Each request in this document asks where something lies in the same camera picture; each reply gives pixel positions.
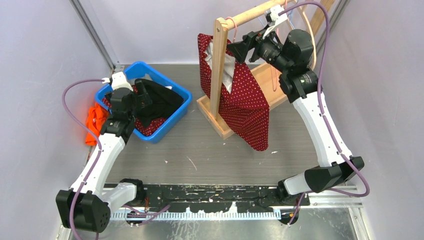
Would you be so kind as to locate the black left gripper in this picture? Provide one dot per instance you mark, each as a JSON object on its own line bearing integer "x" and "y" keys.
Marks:
{"x": 143, "y": 100}

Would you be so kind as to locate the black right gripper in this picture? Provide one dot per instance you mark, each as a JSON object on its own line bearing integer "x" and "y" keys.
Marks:
{"x": 240, "y": 49}

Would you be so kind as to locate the red polka dot garment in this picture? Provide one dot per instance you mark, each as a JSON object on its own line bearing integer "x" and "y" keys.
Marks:
{"x": 245, "y": 108}
{"x": 143, "y": 125}

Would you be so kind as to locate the black garment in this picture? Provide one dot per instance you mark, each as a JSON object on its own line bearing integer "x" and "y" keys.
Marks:
{"x": 165, "y": 101}

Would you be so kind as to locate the light blue hanger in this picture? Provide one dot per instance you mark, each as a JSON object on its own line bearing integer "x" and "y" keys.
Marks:
{"x": 289, "y": 14}

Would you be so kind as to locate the wooden hanger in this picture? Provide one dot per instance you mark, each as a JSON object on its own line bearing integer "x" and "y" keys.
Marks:
{"x": 302, "y": 12}

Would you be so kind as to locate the pink hanger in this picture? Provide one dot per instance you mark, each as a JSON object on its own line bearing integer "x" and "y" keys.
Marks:
{"x": 275, "y": 78}
{"x": 235, "y": 28}

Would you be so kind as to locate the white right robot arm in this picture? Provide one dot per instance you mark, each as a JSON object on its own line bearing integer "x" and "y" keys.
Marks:
{"x": 302, "y": 86}

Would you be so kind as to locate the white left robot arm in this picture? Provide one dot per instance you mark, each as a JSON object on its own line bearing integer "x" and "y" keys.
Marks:
{"x": 84, "y": 206}

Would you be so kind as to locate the orange cloth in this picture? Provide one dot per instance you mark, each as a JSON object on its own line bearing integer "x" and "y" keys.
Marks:
{"x": 96, "y": 117}

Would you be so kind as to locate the blue plastic bin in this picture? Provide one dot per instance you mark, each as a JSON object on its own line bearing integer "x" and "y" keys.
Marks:
{"x": 124, "y": 126}

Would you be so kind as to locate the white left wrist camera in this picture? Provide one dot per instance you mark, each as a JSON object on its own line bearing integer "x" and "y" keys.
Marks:
{"x": 118, "y": 80}

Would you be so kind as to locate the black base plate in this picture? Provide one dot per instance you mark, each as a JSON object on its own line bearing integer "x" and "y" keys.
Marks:
{"x": 216, "y": 198}

